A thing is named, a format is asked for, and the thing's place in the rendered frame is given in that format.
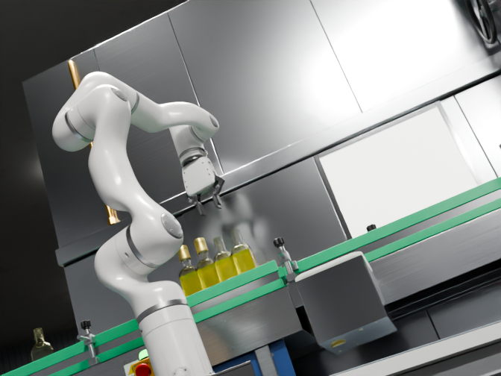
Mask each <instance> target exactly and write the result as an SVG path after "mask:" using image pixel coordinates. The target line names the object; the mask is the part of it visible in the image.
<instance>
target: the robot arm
mask: <svg viewBox="0 0 501 376"><path fill-rule="evenodd" d="M130 124H132V125H135V126H136V127H138V128H140V129H142V130H144V131H146V132H148V133H156V132H159V131H162V130H165V129H167V128H169V130H170V132H171V137H172V139H173V142H174V146H175V148H176V151H177V155H178V157H179V160H180V164H181V166H182V173H183V182H184V186H185V188H186V194H185V197H184V200H183V201H184V202H186V203H189V204H193V205H196V207H197V210H198V214H199V215H201V216H203V217H207V214H206V211H205V209H204V206H203V205H202V204H201V198H202V197H204V196H205V195H207V194H209V193H211V192H212V199H213V201H214V204H215V207H217V208H218V209H221V208H222V206H221V205H222V203H221V199H220V197H219V196H220V192H221V189H222V186H223V185H224V182H225V179H223V178H220V177H219V176H218V175H217V173H216V171H215V169H214V167H213V165H212V163H211V161H210V160H209V158H207V154H208V153H207V151H206V150H204V142H205V141H206V140H208V139H209V138H210V137H212V136H213V135H215V134H216V133H217V131H218V129H219V125H218V121H217V120H216V118H215V117H214V116H213V115H211V114H210V113H208V112H207V111H205V110H204V109H202V108H201V107H199V106H197V105H195V104H191V103H187V102H172V103H167V104H156V103H154V102H153V101H152V100H150V99H149V98H146V97H145V96H144V95H142V94H141V93H139V92H137V91H136V90H134V89H133V88H131V87H129V86H128V85H127V84H124V83H123V82H121V81H120V80H118V79H117V78H114V77H113V76H112V75H109V74H107V73H105V72H92V73H89V74H88V75H87V76H86V77H85V78H84V79H83V80H82V81H81V84H80V85H79V87H78V88H77V89H76V91H75V92H74V94H73V95H72V96H71V98H70V99H69V100H68V101H67V102H66V103H65V105H64V106H63V108H62V109H61V110H60V112H59V113H58V114H57V117H56V119H55V120H54V124H53V128H52V136H53V139H54V141H55V143H56V145H57V146H59V147H60V148H61V149H63V150H65V151H78V150H81V149H82V148H85V147H86V146H87V145H89V144H90V143H91V142H92V141H93V144H92V148H91V151H90V154H89V161H88V167H89V173H90V175H91V178H92V181H93V183H94V186H95V188H96V191H97V193H98V195H99V197H100V198H101V200H102V201H103V202H104V203H105V204H106V205H107V206H108V207H110V208H112V209H114V210H120V211H127V212H129V213H130V214H131V217H132V223H131V224H129V225H128V226H127V227H126V228H124V229H123V230H122V231H120V232H119V233H117V234H116V235H115V236H113V237H112V238H111V239H109V240H108V241H107V242H105V243H104V244H103V245H102V246H101V247H100V248H99V250H98V252H97V254H96V256H95V273H96V276H97V278H98V279H99V281H100V282H101V283H102V284H103V285H105V286H106V287H107V288H109V289H111V290H112V291H114V292H116V293H118V294H120V296H122V297H123V298H124V299H125V300H126V301H127V302H128V303H129V304H130V306H131V307H132V309H133V312H134V315H135V317H136V321H137V324H138V326H139V330H140V333H141V335H142V339H143V342H144V344H145V348H146V351H147V353H148V357H149V360H150V362H151V366H152V369H153V371H154V375H155V376H210V375H213V374H215V372H214V371H213V370H212V366H211V364H210V362H209V358H208V356H207V353H206V350H205V348H204V344H203V343H202V340H201V337H200V334H199V332H198V329H197V326H196V324H195V320H194V318H193V316H192V312H191V310H190V308H189V305H188V302H187V300H186V296H185V295H184V293H183V290H182V289H181V287H180V286H179V285H178V284H177V283H175V282H173V281H157V282H153V283H149V282H148V279H147V276H148V274H149V273H151V272H152V271H153V270H155V269H156V268H158V267H159V266H161V265H162V264H164V263H165V262H166V261H168V260H170V259H171V258H172V257H173V256H174V255H175V254H176V253H177V252H178V251H179V250H180V248H181V246H182V244H183V230H182V227H181V226H180V223H179V222H178V220H176V218H174V217H173V215H171V214H170V213H169V212H168V211H167V210H165V209H164V208H162V207H161V206H160V205H158V204H157V203H156V202H155V201H153V200H152V199H151V198H150V197H149V196H148V195H147V194H146V193H145V191H144V190H143V188H141V186H140V185H139V182H138V181H137V179H136V177H135V175H134V173H133V170H132V168H131V165H130V162H129V160H128V158H127V151H126V144H127V136H128V131H129V128H130ZM190 196H191V197H193V200H192V199H190Z"/></svg>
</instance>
